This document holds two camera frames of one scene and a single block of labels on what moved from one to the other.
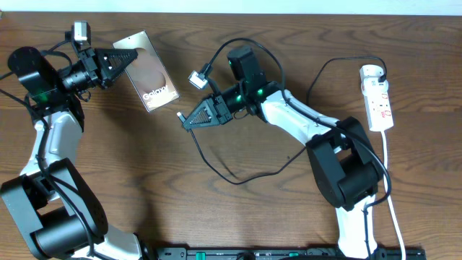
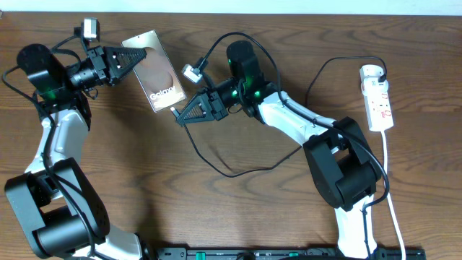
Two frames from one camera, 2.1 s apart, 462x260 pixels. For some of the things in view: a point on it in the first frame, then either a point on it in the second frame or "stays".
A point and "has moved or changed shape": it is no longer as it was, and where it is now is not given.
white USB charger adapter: x=372 y=86 stays
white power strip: x=377 y=106 stays
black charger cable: x=183 y=121 has moved or changed shape
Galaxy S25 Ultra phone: x=146 y=71 has moved or changed shape
